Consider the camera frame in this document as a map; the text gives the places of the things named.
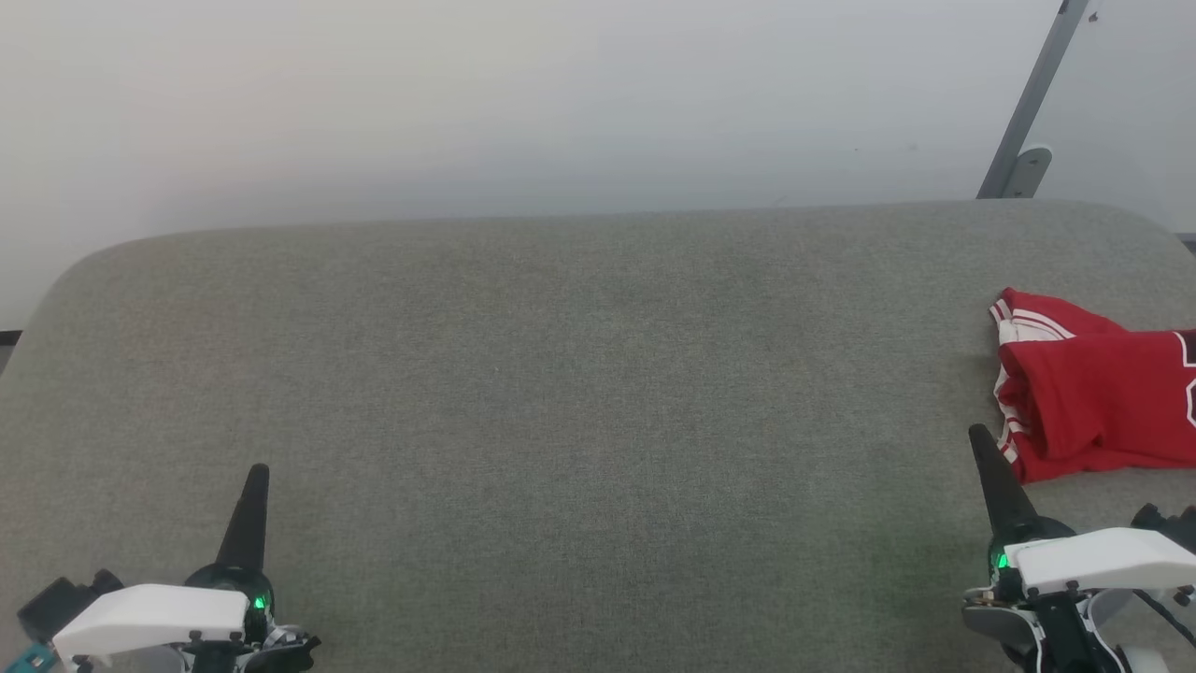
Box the red white sports jersey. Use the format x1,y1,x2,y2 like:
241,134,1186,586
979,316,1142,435
988,287,1196,485

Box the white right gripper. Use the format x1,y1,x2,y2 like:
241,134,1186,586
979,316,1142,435
967,422,1196,601

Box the grey metal post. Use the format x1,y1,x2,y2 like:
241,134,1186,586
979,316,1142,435
975,0,1093,201

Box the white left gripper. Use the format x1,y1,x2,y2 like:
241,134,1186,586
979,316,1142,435
51,464,320,673

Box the grey fabric sofa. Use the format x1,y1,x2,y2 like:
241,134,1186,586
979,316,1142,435
0,198,1196,673

